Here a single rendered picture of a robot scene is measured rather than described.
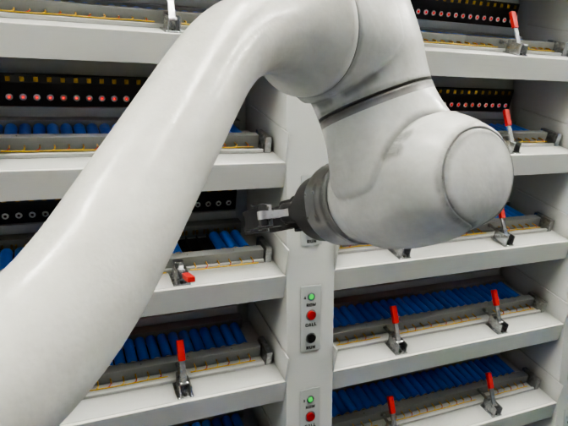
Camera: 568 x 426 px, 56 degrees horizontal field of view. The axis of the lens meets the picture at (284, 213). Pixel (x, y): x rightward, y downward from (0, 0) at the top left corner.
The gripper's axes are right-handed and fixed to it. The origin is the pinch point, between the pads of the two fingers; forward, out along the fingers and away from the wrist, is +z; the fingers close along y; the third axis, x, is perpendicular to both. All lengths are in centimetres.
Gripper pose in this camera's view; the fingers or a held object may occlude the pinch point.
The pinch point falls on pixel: (267, 221)
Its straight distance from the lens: 76.2
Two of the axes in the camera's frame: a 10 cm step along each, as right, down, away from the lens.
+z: -4.0, 1.0, 9.1
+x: 1.1, 9.9, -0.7
